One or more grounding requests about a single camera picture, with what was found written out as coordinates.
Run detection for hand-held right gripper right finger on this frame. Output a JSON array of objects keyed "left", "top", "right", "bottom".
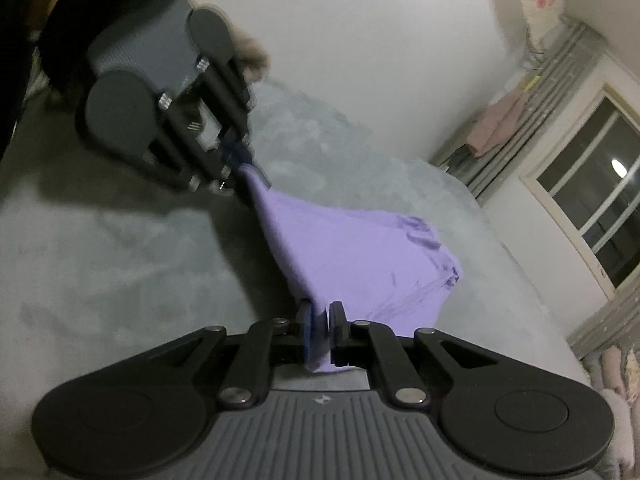
[{"left": 327, "top": 301, "right": 502, "bottom": 407}]

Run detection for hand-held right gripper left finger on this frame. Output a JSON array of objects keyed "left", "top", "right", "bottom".
[{"left": 144, "top": 299, "right": 314, "bottom": 406}]

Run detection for white framed window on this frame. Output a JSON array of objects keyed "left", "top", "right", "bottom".
[{"left": 519, "top": 85, "right": 640, "bottom": 302}]

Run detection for purple pants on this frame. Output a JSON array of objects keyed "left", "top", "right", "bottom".
[{"left": 240, "top": 160, "right": 464, "bottom": 375}]

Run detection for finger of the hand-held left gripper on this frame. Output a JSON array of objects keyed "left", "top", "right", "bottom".
[
  {"left": 144, "top": 91, "right": 237, "bottom": 194},
  {"left": 195, "top": 54, "right": 257, "bottom": 162}
]

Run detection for pink hanging garment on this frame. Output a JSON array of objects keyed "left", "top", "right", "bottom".
[{"left": 467, "top": 90, "right": 529, "bottom": 159}]

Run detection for floral cover cloth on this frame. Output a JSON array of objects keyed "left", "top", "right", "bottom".
[{"left": 516, "top": 0, "right": 567, "bottom": 47}]

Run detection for beige folded blanket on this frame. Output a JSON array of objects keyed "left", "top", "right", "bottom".
[{"left": 599, "top": 347, "right": 632, "bottom": 394}]

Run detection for dark hanging garment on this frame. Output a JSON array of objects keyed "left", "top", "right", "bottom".
[{"left": 444, "top": 149, "right": 472, "bottom": 177}]

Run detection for grey striped curtain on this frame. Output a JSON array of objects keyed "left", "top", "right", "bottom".
[
  {"left": 430, "top": 15, "right": 607, "bottom": 207},
  {"left": 567, "top": 280, "right": 640, "bottom": 362}
]

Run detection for grey bed blanket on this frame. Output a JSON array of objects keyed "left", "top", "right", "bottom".
[{"left": 0, "top": 77, "right": 596, "bottom": 441}]

